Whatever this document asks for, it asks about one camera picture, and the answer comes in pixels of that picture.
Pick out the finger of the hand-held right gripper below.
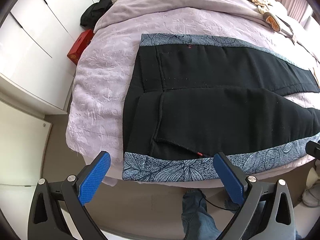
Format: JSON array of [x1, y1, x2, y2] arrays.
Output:
[[306, 141, 320, 161]]

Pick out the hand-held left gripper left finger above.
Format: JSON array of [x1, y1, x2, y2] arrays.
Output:
[[27, 151, 111, 240]]

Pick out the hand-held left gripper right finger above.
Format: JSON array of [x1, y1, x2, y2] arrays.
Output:
[[213, 152, 297, 240]]

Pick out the black pants grey patterned trim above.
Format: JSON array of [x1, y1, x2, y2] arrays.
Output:
[[122, 33, 320, 182]]

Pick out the white shoe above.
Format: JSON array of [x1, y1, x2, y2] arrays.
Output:
[[301, 167, 320, 207]]

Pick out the person's blue jeans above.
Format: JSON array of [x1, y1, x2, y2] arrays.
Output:
[[180, 189, 268, 240]]

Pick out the white cabinet door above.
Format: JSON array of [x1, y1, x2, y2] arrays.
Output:
[[0, 97, 53, 188]]

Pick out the lilac embossed bed blanket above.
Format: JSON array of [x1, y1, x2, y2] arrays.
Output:
[[65, 5, 320, 189]]

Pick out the red box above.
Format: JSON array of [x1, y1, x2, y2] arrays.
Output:
[[67, 29, 94, 65]]

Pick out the beige cloth with orange lining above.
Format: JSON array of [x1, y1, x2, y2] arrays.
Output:
[[262, 12, 283, 32]]

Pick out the pink curtain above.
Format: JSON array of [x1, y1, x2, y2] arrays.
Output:
[[274, 0, 313, 22]]

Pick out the white wardrobe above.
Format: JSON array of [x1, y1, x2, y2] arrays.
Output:
[[0, 0, 105, 115]]

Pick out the black bag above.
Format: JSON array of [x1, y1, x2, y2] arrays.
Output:
[[80, 0, 114, 28]]

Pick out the smooth grey-lilac duvet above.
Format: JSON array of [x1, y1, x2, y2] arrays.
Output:
[[94, 0, 275, 34]]

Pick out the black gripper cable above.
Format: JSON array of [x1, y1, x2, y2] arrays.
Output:
[[184, 192, 242, 240]]

